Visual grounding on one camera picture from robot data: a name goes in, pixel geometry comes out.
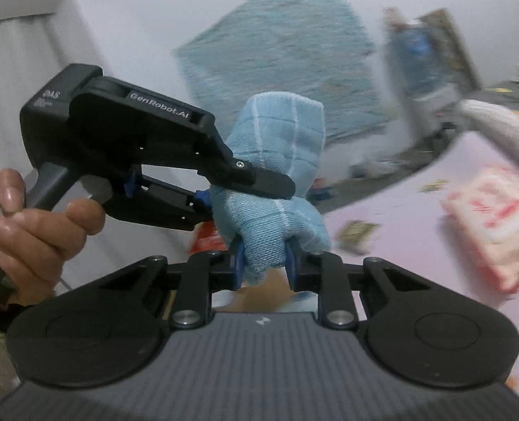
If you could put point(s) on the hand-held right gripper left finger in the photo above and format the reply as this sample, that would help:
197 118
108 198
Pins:
238 263

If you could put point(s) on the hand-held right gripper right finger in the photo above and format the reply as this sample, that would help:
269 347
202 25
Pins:
291 267

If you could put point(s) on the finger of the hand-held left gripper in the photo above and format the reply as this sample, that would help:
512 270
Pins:
163 206
264 182

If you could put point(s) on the light blue cloth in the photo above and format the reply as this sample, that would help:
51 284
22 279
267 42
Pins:
281 140

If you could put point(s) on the person's left hand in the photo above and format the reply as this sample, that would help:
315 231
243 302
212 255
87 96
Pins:
36 245

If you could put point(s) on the red orange snack bag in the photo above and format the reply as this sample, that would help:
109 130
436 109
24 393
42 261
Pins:
209 239

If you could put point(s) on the small green yellow packet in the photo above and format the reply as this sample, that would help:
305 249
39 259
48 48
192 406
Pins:
358 234

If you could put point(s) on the teal patterned hanging cloth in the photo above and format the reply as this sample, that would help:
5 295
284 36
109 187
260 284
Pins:
286 44

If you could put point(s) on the white water dispenser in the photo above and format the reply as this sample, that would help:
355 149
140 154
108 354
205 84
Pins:
430 109

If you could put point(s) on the blue water jug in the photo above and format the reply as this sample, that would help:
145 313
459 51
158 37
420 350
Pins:
410 52

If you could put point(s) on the beige red wet wipes pack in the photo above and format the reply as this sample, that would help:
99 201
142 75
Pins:
496 215

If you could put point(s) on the wooden board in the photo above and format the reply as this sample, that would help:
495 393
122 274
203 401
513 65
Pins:
454 48

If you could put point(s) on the white fringed blanket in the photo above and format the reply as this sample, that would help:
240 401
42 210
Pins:
492 116

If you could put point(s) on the grey blanket with yellow figures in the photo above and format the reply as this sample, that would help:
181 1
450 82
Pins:
518 96

